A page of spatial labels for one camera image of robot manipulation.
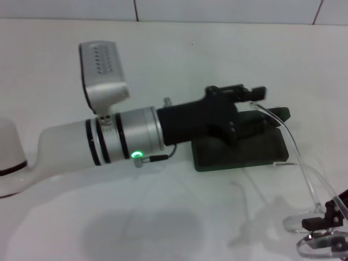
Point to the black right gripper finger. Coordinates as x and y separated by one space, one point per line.
315 223
338 244

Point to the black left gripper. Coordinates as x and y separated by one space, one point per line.
195 119

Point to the clear white glasses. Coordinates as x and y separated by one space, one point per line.
293 224

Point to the green glasses case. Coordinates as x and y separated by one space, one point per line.
244 157

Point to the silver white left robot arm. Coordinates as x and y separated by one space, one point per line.
81 144

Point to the small silver port stub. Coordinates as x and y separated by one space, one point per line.
167 102

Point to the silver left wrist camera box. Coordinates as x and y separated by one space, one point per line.
103 70

